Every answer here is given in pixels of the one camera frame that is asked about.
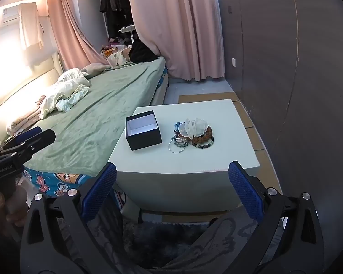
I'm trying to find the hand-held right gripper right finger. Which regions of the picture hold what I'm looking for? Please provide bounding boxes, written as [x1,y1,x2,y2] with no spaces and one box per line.
[228,161,324,274]

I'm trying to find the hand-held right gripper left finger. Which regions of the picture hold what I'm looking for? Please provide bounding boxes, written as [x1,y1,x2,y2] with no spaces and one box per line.
[20,162,118,274]

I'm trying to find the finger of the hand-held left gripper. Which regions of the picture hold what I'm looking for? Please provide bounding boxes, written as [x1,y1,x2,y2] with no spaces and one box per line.
[0,129,57,166]
[3,126,43,149]

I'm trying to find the dark bead bracelet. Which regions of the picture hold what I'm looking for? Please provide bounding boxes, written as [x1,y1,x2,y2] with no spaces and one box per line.
[192,135,215,149]

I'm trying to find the black jewelry box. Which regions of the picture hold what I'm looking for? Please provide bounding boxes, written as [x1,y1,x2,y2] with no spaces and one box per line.
[125,110,163,151]

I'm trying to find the brown bead bracelet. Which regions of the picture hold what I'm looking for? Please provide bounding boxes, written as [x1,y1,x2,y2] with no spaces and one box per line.
[189,126,215,146]

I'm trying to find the clear hair claw clip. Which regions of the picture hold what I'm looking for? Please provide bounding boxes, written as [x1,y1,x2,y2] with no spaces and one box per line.
[188,117,209,138]

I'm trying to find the silver bangle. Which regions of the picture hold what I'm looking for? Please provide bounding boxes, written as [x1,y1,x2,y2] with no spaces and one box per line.
[168,138,188,153]

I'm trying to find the person's left hand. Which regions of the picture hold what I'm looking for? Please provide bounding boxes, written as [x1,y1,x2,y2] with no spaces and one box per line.
[0,187,28,230]

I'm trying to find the cream folded blanket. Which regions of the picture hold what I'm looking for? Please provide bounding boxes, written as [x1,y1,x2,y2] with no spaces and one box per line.
[6,113,43,136]

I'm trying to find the cartoon print bedsheet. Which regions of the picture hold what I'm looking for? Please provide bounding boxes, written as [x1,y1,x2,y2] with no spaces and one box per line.
[24,166,127,214]

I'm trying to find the cream padded headboard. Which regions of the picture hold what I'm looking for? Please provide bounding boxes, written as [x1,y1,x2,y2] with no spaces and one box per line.
[0,51,64,146]

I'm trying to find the white crumpled quilt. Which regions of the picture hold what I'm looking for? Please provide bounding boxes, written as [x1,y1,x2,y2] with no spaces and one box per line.
[38,68,91,120]

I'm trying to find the cardboard floor sheets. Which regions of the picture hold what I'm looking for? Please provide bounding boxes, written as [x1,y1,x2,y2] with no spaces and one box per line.
[179,91,283,195]

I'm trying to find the person's grey printed pants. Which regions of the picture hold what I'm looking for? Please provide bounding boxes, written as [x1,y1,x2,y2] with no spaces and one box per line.
[86,200,286,274]

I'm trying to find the white table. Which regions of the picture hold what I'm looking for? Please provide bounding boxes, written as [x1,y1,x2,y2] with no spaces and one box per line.
[108,99,260,213]

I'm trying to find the dark fuzzy rug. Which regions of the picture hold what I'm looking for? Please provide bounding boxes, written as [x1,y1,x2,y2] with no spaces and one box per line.
[123,214,215,263]

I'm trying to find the bed with green sheet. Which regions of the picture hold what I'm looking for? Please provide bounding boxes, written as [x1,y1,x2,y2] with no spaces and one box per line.
[23,55,169,177]

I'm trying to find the beige pillow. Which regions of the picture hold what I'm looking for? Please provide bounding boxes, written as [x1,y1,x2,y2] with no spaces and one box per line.
[80,63,112,77]

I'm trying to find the white hanging cloth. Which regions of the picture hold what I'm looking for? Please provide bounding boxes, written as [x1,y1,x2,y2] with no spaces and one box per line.
[19,2,45,52]

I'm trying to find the pink curtain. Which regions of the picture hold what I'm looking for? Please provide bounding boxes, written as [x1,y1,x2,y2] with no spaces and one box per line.
[47,0,113,72]
[125,0,226,82]

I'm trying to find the white air conditioner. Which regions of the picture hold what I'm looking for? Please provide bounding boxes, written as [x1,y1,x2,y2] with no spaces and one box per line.
[0,4,38,30]

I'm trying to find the black bag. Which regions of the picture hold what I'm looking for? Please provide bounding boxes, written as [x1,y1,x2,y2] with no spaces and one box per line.
[129,38,161,63]

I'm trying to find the black hanging clothes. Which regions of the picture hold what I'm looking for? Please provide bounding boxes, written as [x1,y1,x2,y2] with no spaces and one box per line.
[99,0,131,35]

